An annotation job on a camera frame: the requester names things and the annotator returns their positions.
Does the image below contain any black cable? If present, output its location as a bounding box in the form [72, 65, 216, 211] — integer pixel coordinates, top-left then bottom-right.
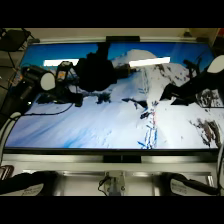
[22, 101, 76, 117]
[97, 176, 112, 196]

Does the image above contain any black folding chair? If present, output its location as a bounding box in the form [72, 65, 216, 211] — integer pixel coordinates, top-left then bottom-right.
[0, 28, 41, 68]

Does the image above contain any black garment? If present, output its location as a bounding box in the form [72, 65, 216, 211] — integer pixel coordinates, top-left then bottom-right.
[74, 42, 118, 93]

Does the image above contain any silver frame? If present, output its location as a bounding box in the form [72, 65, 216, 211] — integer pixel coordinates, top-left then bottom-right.
[0, 151, 224, 196]

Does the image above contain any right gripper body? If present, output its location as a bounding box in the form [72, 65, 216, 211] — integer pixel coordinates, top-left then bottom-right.
[173, 77, 205, 104]

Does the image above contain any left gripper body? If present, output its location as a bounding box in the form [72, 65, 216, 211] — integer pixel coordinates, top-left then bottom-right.
[55, 60, 75, 98]

